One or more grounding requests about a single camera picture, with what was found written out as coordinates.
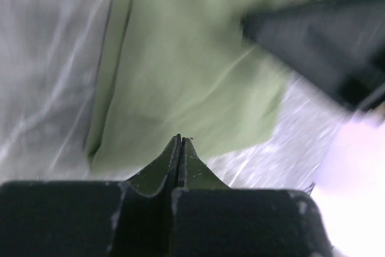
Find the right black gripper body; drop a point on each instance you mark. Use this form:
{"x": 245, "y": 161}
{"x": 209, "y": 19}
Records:
{"x": 337, "y": 45}

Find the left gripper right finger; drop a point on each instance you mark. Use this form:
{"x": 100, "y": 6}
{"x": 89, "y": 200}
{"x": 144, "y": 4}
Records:
{"x": 211, "y": 219}

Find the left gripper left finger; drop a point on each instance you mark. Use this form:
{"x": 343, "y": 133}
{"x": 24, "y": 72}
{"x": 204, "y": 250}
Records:
{"x": 92, "y": 218}

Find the green motorcycle tank top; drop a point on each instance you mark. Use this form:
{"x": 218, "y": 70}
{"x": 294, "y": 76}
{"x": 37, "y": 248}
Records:
{"x": 181, "y": 67}

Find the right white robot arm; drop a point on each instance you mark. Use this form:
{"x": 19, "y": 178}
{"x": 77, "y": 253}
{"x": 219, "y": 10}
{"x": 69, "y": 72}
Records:
{"x": 349, "y": 187}

